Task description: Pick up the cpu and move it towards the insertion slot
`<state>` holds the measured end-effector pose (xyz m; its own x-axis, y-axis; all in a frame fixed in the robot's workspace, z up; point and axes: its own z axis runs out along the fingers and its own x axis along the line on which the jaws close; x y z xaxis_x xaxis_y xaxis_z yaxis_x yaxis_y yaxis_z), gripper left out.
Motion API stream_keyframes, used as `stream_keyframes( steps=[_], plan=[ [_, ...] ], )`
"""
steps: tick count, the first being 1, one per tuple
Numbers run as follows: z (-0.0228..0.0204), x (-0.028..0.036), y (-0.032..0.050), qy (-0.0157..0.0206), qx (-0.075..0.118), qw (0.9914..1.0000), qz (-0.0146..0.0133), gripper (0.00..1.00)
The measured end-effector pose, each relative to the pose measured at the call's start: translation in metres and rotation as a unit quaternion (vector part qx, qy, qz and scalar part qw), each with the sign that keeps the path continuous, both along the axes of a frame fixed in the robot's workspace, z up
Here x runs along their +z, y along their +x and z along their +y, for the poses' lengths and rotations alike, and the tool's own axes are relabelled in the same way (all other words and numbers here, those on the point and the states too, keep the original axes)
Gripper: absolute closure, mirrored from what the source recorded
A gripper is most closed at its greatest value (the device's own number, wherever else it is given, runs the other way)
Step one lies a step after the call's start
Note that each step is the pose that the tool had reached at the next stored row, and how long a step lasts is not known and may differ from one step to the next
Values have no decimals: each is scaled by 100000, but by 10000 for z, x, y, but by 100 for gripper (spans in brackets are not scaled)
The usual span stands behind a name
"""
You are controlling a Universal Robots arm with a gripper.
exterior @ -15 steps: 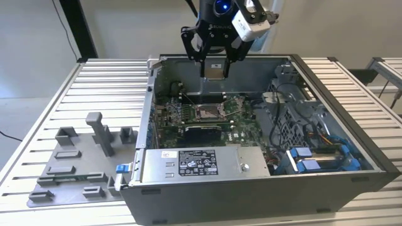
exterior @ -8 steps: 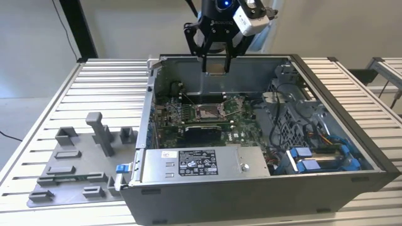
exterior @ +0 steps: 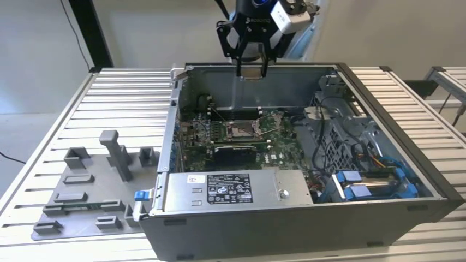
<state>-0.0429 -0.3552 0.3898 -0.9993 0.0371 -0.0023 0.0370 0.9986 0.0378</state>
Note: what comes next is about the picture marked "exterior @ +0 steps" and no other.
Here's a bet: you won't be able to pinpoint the silver power supply unit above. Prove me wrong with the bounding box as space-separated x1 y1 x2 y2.
162 168 315 213

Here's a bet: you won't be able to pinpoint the red yellow power wires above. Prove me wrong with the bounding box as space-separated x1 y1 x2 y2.
357 151 389 170

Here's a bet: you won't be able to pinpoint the black RAM slot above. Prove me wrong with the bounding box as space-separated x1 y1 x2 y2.
206 106 264 115

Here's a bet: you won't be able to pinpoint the black box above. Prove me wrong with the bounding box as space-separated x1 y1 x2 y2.
402 79 439 99

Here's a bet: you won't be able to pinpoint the green motherboard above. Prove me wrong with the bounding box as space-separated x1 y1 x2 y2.
179 108 331 192

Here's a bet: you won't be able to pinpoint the grey plastic parts rack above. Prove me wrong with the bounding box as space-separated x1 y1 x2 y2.
31 129 162 241

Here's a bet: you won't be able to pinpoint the grey case release handle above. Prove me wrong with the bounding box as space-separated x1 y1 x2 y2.
170 67 194 82

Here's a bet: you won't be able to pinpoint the grey metal drive cage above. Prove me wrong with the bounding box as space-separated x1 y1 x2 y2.
294 73 389 177

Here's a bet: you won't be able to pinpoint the silver CPU plate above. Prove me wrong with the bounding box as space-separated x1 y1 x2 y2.
240 66 264 82

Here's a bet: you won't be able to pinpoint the thin black floor cable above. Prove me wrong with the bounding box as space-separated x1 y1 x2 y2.
0 151 27 165

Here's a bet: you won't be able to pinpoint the thin wire locking lever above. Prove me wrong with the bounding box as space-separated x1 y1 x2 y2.
210 104 228 122

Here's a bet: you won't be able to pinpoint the black internal cable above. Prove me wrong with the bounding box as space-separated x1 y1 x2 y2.
311 95 350 175

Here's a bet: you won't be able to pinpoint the hard disk in blue carrier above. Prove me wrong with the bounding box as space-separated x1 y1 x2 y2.
326 161 419 205

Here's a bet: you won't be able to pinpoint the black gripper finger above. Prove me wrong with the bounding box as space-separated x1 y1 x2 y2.
259 40 279 78
216 20 248 78

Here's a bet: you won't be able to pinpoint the black upright post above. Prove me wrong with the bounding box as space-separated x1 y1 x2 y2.
68 0 115 69

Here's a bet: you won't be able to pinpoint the open black PC case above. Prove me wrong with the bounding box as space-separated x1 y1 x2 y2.
138 62 463 260

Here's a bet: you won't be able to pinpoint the metal socket cover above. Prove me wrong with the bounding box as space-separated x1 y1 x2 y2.
256 110 287 136

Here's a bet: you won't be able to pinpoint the black graphics card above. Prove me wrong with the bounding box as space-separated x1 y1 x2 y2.
212 145 259 168

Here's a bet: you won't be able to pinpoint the thin black wall cable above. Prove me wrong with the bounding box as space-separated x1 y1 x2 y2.
59 0 93 74

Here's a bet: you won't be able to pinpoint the CPU socket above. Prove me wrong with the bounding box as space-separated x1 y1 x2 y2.
226 119 262 140

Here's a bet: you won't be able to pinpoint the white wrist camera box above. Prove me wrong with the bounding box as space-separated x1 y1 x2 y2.
270 0 319 35

